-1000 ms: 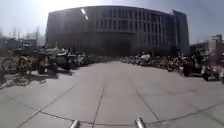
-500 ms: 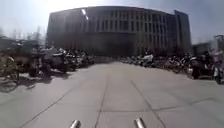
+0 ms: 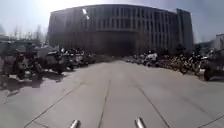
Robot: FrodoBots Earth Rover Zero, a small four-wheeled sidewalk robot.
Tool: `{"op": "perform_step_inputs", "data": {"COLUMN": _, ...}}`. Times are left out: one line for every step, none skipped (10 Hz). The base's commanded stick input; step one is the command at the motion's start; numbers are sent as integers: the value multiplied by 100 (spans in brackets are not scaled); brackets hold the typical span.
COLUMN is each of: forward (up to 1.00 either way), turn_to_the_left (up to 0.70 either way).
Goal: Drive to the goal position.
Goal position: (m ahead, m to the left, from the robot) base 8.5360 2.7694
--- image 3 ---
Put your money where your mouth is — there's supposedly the grey paved plaza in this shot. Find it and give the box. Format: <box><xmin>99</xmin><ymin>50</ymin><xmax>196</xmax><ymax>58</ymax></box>
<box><xmin>0</xmin><ymin>59</ymin><xmax>224</xmax><ymax>128</ymax></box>

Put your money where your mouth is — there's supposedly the large dark curved building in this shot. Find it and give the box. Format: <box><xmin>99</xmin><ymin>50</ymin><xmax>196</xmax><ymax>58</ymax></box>
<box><xmin>46</xmin><ymin>3</ymin><xmax>195</xmax><ymax>57</ymax></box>

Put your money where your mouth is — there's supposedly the row of parked bikes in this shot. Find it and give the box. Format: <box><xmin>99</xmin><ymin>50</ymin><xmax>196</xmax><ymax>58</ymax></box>
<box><xmin>122</xmin><ymin>46</ymin><xmax>224</xmax><ymax>82</ymax></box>
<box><xmin>0</xmin><ymin>42</ymin><xmax>97</xmax><ymax>81</ymax></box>

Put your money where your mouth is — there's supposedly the robot's own part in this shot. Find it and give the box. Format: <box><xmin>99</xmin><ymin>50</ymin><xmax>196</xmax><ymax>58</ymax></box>
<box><xmin>69</xmin><ymin>119</ymin><xmax>81</xmax><ymax>128</ymax></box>
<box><xmin>134</xmin><ymin>117</ymin><xmax>147</xmax><ymax>128</ymax></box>

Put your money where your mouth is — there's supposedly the row of bare trees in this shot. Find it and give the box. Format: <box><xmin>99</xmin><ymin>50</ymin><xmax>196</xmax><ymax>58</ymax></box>
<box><xmin>9</xmin><ymin>24</ymin><xmax>48</xmax><ymax>44</ymax></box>

